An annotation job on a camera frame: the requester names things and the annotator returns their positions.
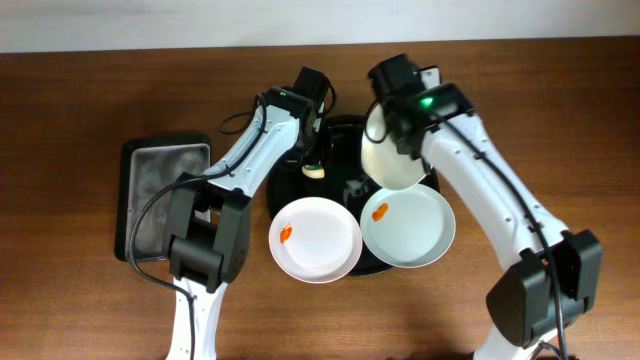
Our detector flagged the white plate bottom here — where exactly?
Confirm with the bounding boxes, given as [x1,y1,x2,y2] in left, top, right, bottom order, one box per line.
[268,197,363,284]

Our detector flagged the orange sauce stain plate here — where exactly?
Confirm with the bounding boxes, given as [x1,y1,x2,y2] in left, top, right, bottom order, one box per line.
[371,203,389,222]
[279,224,293,244]

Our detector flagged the metal soapy water tray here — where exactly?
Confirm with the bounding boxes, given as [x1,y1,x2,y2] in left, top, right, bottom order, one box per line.
[114,133,212,262]

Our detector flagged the white plate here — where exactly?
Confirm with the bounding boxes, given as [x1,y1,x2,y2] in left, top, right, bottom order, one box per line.
[268,197,363,284]
[361,102,431,190]
[360,184,456,268]

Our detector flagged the green yellow sponge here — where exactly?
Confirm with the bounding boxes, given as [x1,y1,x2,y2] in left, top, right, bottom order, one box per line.
[302,164,325,179]

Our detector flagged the orange sauce stain right plate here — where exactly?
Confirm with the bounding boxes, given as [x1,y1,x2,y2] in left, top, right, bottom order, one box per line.
[371,203,389,222]

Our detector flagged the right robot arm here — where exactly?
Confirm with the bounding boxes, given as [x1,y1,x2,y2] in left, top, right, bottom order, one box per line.
[361,54,603,359]

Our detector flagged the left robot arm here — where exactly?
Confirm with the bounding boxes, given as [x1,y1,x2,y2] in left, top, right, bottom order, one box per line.
[129,67,336,359]

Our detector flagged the orange sauce stain bottom plate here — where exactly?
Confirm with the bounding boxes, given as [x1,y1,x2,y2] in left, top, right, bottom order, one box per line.
[279,224,293,244]

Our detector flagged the round black serving tray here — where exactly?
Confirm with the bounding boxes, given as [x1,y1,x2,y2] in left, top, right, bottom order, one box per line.
[267,116,439,276]

